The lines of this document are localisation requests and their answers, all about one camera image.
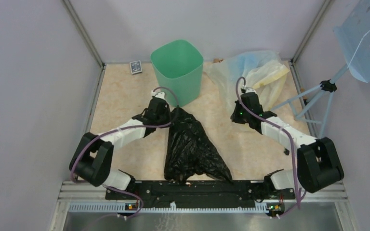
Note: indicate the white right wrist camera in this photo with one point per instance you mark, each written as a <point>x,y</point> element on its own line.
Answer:
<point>246,90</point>

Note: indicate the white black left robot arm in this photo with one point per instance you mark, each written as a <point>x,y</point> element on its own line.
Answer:
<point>93,156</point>

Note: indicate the black trash bag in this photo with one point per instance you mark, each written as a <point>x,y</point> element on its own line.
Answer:
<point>190,151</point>

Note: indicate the green plastic trash bin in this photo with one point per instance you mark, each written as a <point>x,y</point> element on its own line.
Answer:
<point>178,65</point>

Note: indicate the light blue tripod stand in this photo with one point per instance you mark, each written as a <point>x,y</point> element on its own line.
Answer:
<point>311,96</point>

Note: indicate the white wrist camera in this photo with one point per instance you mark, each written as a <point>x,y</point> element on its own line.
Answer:
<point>246,90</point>
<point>159,94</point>

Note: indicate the light blue perforated panel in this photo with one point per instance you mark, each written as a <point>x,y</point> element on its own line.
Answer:
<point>354,38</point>

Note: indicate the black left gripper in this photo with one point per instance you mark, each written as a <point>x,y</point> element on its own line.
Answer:
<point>167,110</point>

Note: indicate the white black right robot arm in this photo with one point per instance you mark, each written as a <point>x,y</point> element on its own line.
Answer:
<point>315,162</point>

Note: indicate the white cable duct strip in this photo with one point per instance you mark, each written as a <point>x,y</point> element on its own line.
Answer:
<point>119,207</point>

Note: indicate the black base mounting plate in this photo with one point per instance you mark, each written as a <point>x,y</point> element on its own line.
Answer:
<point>209,193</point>

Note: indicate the translucent white plastic bag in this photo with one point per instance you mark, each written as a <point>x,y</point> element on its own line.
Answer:
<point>264,71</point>

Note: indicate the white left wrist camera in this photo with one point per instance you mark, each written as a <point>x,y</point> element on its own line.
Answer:
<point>159,94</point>

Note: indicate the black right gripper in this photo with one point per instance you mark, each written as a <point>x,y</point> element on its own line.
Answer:
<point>233,117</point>

